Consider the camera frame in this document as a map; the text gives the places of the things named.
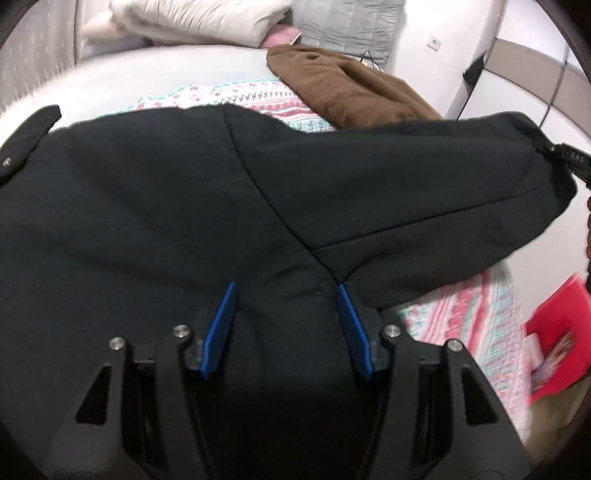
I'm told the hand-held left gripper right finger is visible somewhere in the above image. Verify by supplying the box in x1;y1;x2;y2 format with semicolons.
336;283;532;480

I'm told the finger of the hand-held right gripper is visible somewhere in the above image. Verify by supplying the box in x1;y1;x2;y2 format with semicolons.
538;138;591;190

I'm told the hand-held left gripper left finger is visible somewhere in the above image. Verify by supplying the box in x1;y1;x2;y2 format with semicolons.
46;281;239;480

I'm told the large black garment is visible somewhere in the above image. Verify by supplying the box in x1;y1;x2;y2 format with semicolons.
0;104;580;462

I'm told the white wardrobe door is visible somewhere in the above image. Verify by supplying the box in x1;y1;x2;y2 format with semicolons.
457;37;591;148

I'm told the pink and teal patterned blanket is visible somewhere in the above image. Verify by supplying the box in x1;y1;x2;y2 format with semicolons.
122;80;536;448

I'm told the red bag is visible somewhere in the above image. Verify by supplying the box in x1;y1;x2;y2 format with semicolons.
526;274;591;395

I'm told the brown garment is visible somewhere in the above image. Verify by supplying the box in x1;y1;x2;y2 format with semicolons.
267;45;444;130

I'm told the grey quilt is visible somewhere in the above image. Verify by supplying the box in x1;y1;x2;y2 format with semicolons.
291;0;404;63

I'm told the grey bed sheet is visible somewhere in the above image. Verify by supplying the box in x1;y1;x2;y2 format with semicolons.
0;44;287;139

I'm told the pink pillow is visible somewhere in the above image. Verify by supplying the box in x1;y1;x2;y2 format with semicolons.
261;25;301;48

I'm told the white pillow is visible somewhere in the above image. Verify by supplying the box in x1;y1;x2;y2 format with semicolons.
110;0;294;47

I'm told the pale pink folded blanket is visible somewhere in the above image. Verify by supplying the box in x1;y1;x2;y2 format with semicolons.
82;18;125;40

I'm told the grey dotted curtain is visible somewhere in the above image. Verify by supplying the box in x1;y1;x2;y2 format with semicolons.
0;0;84;107

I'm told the thin black cable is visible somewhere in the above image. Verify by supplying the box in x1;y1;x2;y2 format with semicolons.
358;48;386;72

